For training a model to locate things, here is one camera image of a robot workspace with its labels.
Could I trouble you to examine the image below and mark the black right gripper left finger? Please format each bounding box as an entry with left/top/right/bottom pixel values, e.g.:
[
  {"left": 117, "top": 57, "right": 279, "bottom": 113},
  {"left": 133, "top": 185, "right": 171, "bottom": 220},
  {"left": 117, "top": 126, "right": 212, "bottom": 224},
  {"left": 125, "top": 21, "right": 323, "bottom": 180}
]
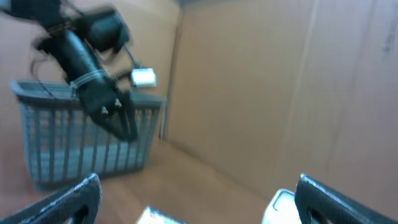
[{"left": 1, "top": 173, "right": 102, "bottom": 224}]

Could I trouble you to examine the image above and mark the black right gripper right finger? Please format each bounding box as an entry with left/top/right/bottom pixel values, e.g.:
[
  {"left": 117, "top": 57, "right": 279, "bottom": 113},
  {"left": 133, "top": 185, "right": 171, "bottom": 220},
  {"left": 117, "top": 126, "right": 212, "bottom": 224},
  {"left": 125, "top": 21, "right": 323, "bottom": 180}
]
[{"left": 294, "top": 174, "right": 397, "bottom": 224}]

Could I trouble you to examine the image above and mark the white blue wipes pack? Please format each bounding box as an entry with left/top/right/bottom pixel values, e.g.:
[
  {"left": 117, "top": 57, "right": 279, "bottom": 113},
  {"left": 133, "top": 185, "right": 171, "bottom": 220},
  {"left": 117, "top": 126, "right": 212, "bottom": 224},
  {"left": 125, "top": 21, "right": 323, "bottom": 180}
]
[{"left": 136, "top": 206, "right": 186, "bottom": 224}]

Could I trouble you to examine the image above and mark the grey plastic shopping basket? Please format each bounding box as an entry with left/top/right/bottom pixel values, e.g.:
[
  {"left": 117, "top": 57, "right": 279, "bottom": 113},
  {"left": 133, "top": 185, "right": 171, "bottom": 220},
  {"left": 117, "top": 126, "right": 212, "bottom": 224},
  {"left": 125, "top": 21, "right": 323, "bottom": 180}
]
[{"left": 9, "top": 80, "right": 162, "bottom": 187}]

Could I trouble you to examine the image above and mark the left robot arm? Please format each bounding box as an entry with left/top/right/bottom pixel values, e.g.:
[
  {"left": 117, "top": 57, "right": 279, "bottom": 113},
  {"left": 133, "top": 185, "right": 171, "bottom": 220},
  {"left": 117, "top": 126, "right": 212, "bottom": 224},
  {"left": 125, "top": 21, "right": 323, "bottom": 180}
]
[{"left": 1, "top": 1, "right": 138, "bottom": 142}]

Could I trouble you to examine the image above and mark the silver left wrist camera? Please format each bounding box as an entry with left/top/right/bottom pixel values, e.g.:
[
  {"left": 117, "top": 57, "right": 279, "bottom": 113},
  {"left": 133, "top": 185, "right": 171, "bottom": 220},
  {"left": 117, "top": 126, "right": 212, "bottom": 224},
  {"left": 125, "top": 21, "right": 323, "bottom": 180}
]
[{"left": 131, "top": 68, "right": 157, "bottom": 88}]

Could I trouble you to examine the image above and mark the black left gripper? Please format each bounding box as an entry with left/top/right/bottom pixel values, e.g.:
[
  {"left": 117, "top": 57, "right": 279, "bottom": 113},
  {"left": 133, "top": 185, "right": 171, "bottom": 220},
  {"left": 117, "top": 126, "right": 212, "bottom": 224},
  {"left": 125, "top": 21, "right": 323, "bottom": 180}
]
[{"left": 52, "top": 30, "right": 138, "bottom": 142}]

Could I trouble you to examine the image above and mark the white barcode scanner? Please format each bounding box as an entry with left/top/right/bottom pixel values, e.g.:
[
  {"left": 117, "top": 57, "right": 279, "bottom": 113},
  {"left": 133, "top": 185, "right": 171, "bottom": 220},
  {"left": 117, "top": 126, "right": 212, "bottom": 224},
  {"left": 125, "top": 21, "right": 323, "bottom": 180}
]
[{"left": 261, "top": 189, "right": 302, "bottom": 224}]

